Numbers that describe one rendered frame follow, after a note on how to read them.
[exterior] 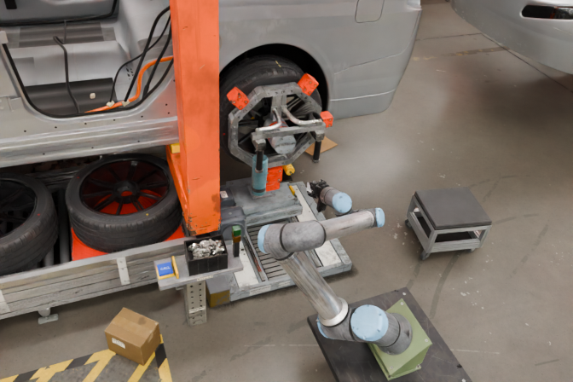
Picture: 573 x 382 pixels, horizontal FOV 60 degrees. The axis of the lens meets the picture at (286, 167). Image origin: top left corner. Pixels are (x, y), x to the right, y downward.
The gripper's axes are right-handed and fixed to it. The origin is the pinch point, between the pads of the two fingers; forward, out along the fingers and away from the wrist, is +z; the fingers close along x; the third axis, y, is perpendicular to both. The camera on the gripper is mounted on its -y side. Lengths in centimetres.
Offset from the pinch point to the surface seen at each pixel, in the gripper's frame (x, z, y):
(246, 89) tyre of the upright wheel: 19, 24, 57
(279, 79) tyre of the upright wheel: 1, 21, 59
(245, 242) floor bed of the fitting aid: 24, 52, -44
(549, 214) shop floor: -204, 8, -73
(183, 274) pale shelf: 75, 0, -27
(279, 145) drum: 8.9, 13.2, 24.6
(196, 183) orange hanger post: 61, -4, 19
